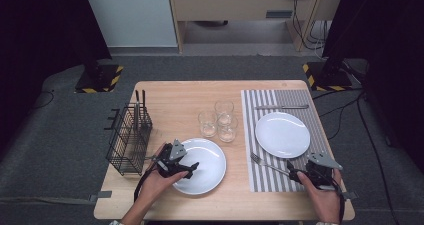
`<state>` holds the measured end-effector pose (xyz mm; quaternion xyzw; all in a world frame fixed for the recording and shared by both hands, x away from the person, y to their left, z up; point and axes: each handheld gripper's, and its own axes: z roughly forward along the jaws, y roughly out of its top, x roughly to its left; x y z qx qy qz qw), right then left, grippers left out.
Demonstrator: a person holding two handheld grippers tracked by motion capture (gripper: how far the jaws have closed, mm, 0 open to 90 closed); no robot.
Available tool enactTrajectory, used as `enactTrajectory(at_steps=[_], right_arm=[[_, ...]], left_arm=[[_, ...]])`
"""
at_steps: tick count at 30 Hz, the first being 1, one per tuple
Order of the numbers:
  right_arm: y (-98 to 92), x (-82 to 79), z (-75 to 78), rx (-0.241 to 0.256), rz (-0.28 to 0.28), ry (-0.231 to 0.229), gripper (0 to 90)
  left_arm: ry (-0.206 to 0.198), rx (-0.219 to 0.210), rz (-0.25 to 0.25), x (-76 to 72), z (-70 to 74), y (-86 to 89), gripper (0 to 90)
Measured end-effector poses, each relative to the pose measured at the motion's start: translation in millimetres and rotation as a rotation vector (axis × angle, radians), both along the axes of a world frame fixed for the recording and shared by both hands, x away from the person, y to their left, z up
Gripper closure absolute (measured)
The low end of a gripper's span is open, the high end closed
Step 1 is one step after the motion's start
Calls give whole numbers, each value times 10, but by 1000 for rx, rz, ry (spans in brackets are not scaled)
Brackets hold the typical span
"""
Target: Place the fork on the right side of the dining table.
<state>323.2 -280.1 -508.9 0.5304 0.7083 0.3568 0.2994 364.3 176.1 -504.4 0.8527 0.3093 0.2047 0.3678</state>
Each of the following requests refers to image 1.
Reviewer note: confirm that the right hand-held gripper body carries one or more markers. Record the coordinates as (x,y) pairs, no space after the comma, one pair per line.
(321,161)

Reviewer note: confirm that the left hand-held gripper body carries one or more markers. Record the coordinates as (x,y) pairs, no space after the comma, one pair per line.
(176,150)

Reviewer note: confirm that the white round plate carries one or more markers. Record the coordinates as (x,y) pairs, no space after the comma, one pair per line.
(210,171)
(281,135)

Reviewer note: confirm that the clear drinking glass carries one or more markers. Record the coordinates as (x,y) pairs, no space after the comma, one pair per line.
(207,125)
(228,131)
(224,108)

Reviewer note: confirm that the steel table knife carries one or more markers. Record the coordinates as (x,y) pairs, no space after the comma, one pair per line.
(283,107)

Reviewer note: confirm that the person's left hand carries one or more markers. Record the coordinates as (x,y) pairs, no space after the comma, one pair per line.
(155,185)

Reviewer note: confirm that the person's right hand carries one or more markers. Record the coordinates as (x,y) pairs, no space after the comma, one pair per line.
(325,201)

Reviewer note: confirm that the grey white striped placemat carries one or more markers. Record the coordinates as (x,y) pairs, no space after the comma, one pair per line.
(320,131)

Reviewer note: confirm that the grey tape piece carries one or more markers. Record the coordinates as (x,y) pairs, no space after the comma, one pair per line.
(101,195)
(350,195)

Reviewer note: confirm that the steel utensil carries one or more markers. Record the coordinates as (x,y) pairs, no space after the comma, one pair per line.
(137,115)

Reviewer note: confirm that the striped black stand base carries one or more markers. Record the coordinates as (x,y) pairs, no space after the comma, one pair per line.
(100,80)
(328,80)

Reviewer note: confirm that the black curtain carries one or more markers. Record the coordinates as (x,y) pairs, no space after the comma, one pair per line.
(383,35)
(40,35)

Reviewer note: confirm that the white panel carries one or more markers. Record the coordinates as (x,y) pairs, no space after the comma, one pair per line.
(133,15)

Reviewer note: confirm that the grey floor tape strip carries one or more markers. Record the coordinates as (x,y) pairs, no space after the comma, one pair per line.
(43,200)

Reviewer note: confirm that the light wooden desk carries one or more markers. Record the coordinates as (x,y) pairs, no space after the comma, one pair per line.
(233,3)

